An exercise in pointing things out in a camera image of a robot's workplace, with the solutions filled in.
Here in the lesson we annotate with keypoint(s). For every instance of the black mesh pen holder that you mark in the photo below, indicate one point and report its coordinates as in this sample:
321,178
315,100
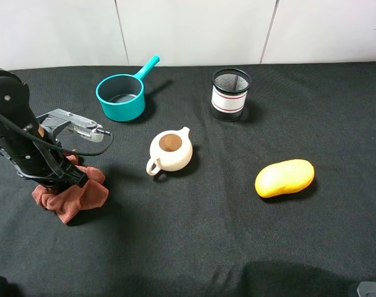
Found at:
230,88

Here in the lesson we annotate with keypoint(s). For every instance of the rust brown cloth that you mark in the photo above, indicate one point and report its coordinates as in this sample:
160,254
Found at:
67,204

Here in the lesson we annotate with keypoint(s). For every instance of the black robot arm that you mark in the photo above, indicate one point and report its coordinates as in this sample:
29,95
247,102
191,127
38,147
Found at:
16,114

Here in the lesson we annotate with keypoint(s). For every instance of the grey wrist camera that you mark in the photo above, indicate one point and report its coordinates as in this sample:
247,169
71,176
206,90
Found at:
58,120

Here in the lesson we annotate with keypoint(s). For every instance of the dark grey device corner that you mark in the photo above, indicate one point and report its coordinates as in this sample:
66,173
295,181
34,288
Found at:
366,289

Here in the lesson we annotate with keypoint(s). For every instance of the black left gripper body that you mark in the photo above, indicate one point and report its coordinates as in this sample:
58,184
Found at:
35,162

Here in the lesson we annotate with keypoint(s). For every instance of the cream ceramic teapot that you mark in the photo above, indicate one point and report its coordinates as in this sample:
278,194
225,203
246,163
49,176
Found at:
170,151

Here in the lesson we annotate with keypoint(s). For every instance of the yellow mango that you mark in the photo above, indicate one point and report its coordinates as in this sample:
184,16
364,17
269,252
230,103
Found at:
286,177

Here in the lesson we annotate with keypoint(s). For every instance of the teal plastic saucepan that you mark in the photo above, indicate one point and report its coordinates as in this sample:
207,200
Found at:
122,95

